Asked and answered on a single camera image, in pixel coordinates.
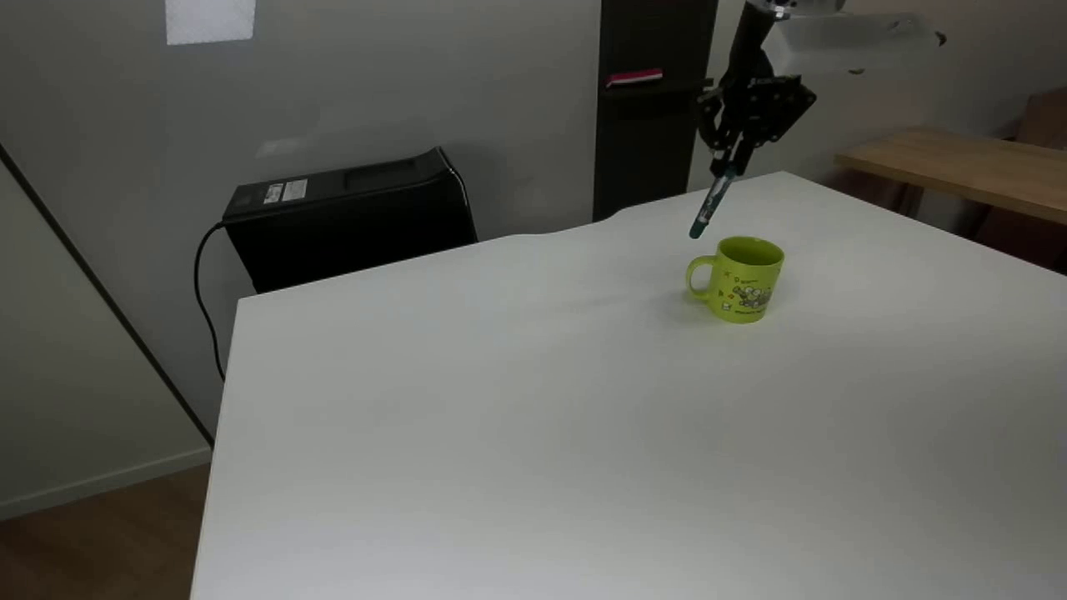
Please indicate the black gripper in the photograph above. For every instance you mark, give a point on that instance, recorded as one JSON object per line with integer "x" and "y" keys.
{"x": 753, "y": 46}

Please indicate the dark teal marker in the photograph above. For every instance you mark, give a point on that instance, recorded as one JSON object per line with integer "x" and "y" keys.
{"x": 707, "y": 212}

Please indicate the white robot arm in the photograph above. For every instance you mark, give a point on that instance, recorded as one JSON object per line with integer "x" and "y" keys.
{"x": 855, "y": 46}

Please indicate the tall black cabinet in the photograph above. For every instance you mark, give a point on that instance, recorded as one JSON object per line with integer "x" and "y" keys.
{"x": 652, "y": 136}

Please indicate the red label strip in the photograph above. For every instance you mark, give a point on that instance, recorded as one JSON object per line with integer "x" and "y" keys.
{"x": 633, "y": 78}

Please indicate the green printed mug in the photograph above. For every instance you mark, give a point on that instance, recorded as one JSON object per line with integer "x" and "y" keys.
{"x": 746, "y": 286}

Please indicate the wooden table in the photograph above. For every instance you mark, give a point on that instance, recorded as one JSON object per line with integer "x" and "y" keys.
{"x": 955, "y": 167}

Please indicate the brown cardboard box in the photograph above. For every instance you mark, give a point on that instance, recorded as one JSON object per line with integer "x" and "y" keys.
{"x": 1046, "y": 118}

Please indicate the large black box with label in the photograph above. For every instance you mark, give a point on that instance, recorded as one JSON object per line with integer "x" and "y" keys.
{"x": 350, "y": 220}

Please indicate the white paper sheet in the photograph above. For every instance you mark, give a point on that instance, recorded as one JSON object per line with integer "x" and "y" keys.
{"x": 212, "y": 23}

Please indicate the thin black diagonal rod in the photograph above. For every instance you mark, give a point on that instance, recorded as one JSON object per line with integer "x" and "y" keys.
{"x": 101, "y": 287}

